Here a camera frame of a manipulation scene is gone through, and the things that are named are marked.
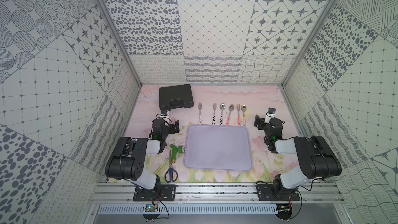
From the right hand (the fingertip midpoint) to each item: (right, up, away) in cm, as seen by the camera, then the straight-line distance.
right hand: (264, 117), depth 95 cm
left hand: (-59, -1, 0) cm, 59 cm away
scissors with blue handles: (-55, -28, -15) cm, 64 cm away
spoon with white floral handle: (-10, +4, +11) cm, 16 cm away
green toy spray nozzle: (-51, -17, -9) cm, 55 cm away
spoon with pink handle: (-19, +5, +12) cm, 23 cm away
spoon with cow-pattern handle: (-25, +6, +12) cm, 29 cm away
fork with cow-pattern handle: (-31, +5, +13) cm, 33 cm away
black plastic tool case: (-59, +13, +17) cm, 63 cm away
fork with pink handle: (-14, +5, +12) cm, 19 cm away
